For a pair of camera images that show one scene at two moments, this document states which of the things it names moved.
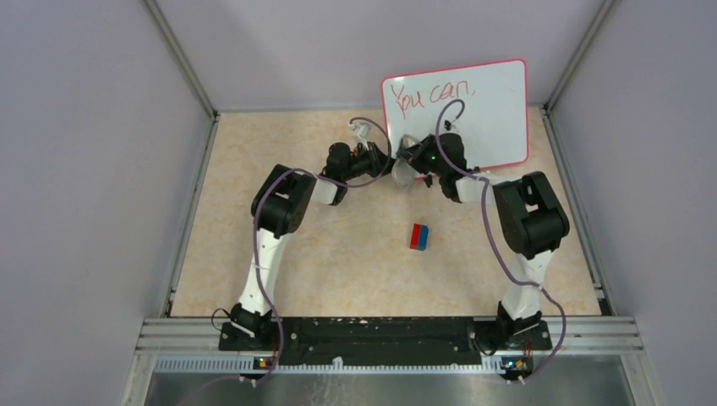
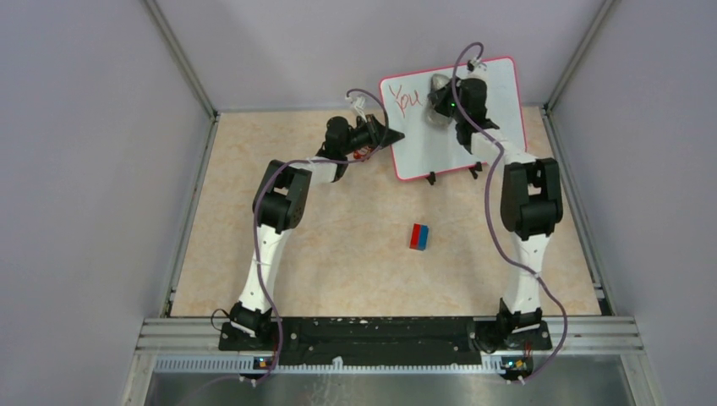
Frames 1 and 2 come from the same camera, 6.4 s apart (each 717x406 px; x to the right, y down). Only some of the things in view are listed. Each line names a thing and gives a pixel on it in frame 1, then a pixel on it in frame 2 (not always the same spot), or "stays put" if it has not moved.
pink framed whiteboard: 484,103 stays put
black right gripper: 417,153 → 438,98
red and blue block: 418,237 stays put
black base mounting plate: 382,341 stays put
